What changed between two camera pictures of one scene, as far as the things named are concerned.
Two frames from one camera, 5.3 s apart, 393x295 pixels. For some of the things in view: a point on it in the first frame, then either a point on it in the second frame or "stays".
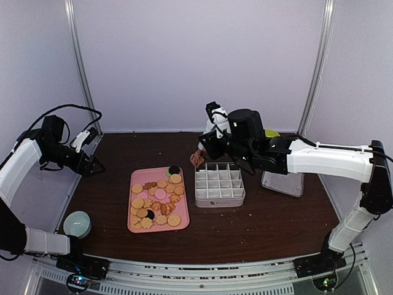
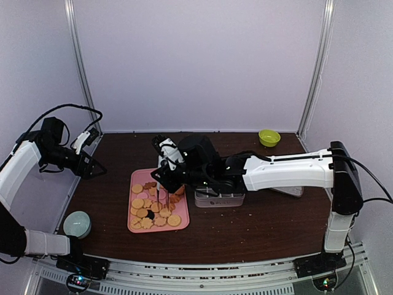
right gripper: (209, 147) to (166, 179)
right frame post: (328, 13) stays
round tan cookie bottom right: (174, 220) stays
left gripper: (85, 171) stays
